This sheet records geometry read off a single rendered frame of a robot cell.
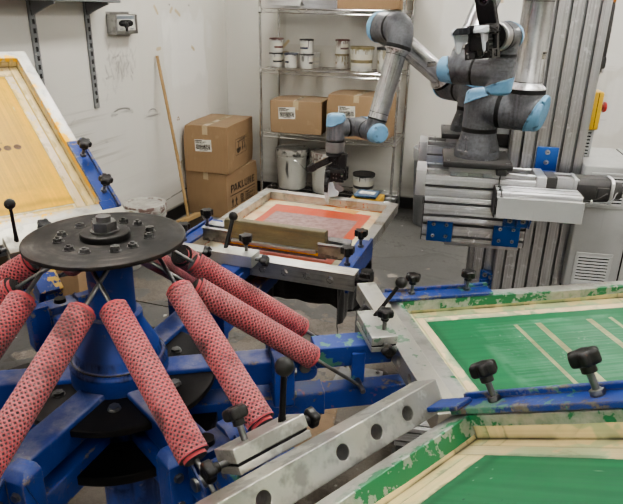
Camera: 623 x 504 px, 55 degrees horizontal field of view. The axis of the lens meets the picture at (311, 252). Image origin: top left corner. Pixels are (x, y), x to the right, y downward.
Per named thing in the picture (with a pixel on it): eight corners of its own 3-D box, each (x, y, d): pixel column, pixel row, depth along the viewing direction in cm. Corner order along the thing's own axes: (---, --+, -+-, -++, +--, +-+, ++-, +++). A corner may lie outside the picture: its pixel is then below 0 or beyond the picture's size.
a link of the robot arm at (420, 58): (464, 108, 255) (376, 32, 226) (443, 103, 268) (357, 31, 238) (480, 83, 254) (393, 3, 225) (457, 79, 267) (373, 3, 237)
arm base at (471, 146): (496, 152, 213) (500, 124, 209) (501, 162, 199) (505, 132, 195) (453, 149, 215) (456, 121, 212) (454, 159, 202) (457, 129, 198)
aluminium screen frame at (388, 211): (265, 196, 263) (265, 188, 262) (397, 212, 246) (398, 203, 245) (169, 261, 194) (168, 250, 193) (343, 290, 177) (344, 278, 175)
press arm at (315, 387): (626, 368, 156) (631, 348, 154) (641, 381, 150) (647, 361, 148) (129, 418, 133) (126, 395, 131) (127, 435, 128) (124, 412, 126)
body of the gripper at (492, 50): (492, 58, 148) (508, 55, 157) (492, 20, 145) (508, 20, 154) (462, 60, 152) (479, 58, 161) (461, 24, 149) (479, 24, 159)
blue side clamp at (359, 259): (357, 255, 205) (358, 236, 203) (372, 257, 204) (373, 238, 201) (331, 291, 179) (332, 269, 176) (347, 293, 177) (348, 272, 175)
